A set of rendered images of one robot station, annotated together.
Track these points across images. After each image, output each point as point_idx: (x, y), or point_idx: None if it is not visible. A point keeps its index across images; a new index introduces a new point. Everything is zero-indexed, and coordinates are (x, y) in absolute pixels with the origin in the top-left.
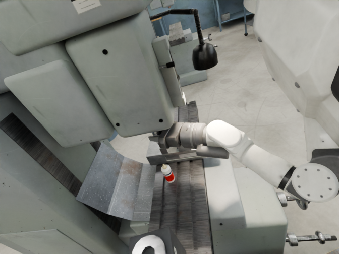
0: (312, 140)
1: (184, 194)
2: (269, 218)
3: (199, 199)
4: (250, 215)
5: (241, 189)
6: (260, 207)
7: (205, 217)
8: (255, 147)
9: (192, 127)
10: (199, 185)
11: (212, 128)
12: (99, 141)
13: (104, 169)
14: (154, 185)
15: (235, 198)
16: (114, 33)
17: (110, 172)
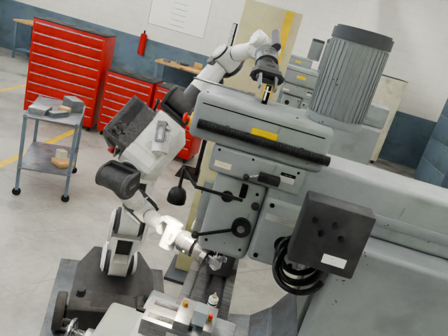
0: (142, 197)
1: (199, 298)
2: (125, 307)
3: (187, 290)
4: (138, 315)
5: (129, 333)
6: (125, 315)
7: (187, 280)
8: (159, 218)
9: (190, 233)
10: (183, 297)
11: (179, 223)
12: (299, 329)
13: (285, 321)
14: (227, 317)
15: (151, 299)
16: None
17: (279, 326)
